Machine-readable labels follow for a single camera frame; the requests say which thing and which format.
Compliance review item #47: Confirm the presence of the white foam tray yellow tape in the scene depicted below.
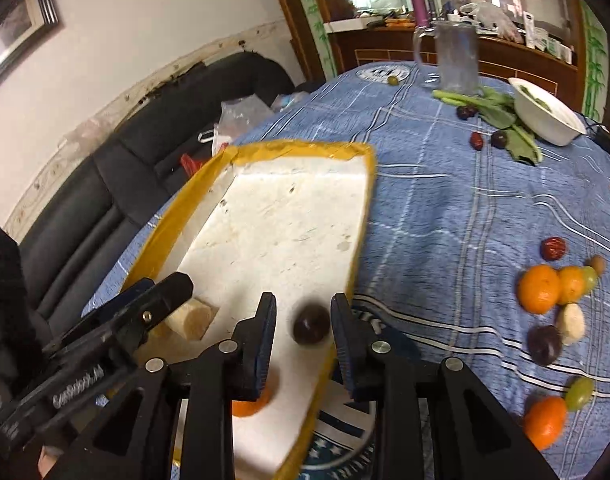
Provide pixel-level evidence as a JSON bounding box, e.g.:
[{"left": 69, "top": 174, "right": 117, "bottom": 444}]
[{"left": 122, "top": 140, "right": 376, "bottom": 480}]

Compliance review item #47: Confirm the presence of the white flat box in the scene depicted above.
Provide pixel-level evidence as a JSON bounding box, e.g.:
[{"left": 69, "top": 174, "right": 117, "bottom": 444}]
[{"left": 324, "top": 16, "right": 383, "bottom": 32}]

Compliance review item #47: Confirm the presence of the purple bottle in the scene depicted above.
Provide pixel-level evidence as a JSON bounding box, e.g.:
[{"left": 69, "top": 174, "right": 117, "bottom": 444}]
[{"left": 408, "top": 0, "right": 432, "bottom": 28}]

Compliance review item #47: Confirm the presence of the crumpled white plastic bag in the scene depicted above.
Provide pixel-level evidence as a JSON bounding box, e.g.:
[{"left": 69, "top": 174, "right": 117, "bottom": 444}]
[{"left": 472, "top": 2, "right": 520, "bottom": 41}]

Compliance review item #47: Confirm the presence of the black sofa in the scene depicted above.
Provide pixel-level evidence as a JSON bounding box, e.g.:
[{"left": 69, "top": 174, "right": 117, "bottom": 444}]
[{"left": 17, "top": 50, "right": 298, "bottom": 321}]

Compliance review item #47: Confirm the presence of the black cable bundle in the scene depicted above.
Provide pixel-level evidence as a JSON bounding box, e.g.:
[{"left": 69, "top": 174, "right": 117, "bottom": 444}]
[{"left": 582, "top": 115, "right": 610, "bottom": 161}]

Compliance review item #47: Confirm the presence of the white garlic bulb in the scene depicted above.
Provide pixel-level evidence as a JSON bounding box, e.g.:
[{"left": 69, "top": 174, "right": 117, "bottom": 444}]
[{"left": 165, "top": 298, "right": 220, "bottom": 342}]

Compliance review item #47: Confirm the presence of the red plastic bag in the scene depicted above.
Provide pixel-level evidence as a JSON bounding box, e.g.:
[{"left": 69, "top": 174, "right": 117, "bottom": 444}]
[{"left": 180, "top": 154, "right": 206, "bottom": 178}]

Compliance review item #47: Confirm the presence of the clear bluish plastic bag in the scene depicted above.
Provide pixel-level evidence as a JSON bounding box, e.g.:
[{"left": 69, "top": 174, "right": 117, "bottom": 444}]
[{"left": 270, "top": 91, "right": 310, "bottom": 111}]

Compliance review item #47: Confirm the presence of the orange tangerine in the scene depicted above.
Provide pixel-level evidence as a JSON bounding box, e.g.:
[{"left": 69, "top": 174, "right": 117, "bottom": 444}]
[
  {"left": 556, "top": 266, "right": 586, "bottom": 306},
  {"left": 516, "top": 264, "right": 562, "bottom": 315},
  {"left": 522, "top": 396, "right": 569, "bottom": 452},
  {"left": 232, "top": 385, "right": 274, "bottom": 418}
]

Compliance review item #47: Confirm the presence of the blue plaid tablecloth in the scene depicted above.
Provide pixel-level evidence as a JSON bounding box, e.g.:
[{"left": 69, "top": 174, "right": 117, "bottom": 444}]
[{"left": 82, "top": 60, "right": 610, "bottom": 480}]

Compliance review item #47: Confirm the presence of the clear glass mug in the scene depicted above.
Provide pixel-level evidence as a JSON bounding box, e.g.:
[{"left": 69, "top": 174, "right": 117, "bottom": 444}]
[{"left": 412, "top": 21, "right": 484, "bottom": 97}]

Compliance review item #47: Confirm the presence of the peeled banana piece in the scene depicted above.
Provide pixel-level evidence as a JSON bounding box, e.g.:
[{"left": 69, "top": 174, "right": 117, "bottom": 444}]
[{"left": 556, "top": 303, "right": 586, "bottom": 346}]

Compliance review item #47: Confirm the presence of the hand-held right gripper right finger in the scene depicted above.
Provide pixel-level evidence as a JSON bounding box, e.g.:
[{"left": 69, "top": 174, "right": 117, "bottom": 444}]
[{"left": 331, "top": 293, "right": 558, "bottom": 480}]

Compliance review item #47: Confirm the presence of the dark purple plum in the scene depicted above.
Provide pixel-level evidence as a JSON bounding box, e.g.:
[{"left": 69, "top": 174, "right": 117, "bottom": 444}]
[
  {"left": 292, "top": 304, "right": 332, "bottom": 346},
  {"left": 527, "top": 325, "right": 563, "bottom": 366}
]

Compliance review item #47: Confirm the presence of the white bowl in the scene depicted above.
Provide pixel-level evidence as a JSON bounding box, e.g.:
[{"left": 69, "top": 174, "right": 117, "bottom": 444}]
[{"left": 508, "top": 77, "right": 587, "bottom": 147}]

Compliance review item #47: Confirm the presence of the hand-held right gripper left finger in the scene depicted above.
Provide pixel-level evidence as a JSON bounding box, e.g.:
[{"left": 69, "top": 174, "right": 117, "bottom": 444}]
[{"left": 55, "top": 292, "right": 278, "bottom": 480}]

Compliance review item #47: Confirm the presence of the green leafy vegetable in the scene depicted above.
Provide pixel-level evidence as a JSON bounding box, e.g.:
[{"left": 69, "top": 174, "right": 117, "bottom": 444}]
[{"left": 432, "top": 87, "right": 543, "bottom": 165}]

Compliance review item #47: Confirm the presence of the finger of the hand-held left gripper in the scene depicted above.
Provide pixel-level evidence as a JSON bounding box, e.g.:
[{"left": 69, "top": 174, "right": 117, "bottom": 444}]
[
  {"left": 82, "top": 278, "right": 158, "bottom": 323},
  {"left": 42, "top": 272, "right": 194, "bottom": 361}
]

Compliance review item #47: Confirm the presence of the framed wall picture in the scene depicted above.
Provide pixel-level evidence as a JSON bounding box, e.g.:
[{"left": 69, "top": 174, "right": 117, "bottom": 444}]
[{"left": 0, "top": 0, "right": 60, "bottom": 101}]

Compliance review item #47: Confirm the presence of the wooden cabinet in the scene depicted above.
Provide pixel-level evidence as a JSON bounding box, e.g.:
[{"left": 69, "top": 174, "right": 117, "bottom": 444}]
[{"left": 325, "top": 15, "right": 586, "bottom": 111}]

